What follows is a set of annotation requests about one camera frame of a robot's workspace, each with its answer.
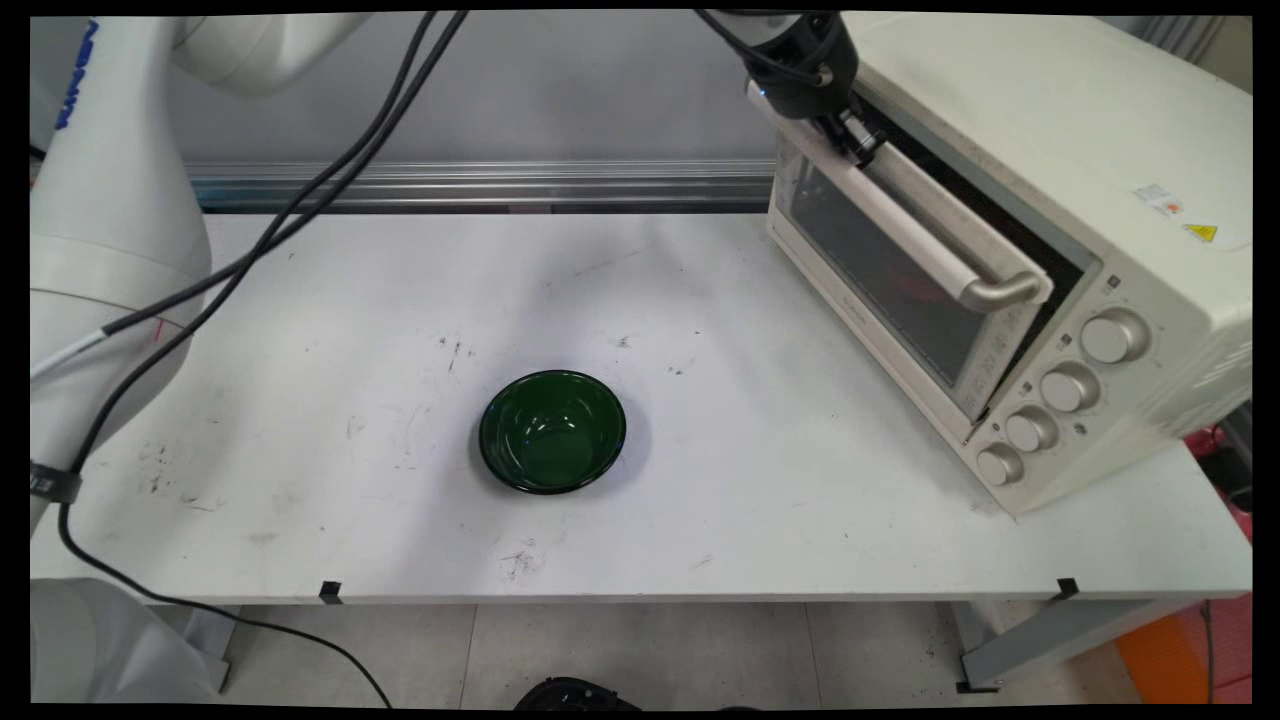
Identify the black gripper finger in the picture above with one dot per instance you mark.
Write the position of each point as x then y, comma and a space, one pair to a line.
872, 132
845, 138

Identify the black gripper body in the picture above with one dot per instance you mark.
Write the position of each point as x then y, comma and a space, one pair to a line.
800, 65

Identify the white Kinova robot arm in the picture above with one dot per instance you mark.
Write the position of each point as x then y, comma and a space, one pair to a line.
110, 220

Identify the red bowl inside oven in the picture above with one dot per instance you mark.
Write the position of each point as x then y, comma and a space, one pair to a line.
925, 288

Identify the cream toaster oven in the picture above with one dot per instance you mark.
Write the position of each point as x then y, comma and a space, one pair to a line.
1050, 110

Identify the white label sticker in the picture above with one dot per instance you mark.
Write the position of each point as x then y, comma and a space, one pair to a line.
1158, 198

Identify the large silver oven knob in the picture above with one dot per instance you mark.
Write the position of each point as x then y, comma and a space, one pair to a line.
1112, 336

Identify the yellow warning sticker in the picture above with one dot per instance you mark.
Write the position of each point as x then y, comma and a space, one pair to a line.
1200, 232

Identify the green glass bowl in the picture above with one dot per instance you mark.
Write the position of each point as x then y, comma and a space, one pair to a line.
552, 432

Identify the black tape piece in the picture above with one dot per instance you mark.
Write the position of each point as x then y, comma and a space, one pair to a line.
1066, 587
330, 592

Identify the grey table leg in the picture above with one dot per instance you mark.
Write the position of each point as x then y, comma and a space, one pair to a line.
215, 645
1060, 632

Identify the black object on floor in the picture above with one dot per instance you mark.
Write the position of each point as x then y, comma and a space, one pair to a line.
575, 694

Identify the red object beside table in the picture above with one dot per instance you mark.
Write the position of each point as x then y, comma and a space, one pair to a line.
1225, 640

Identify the aluminium profile rail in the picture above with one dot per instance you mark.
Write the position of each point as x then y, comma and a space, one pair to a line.
620, 182

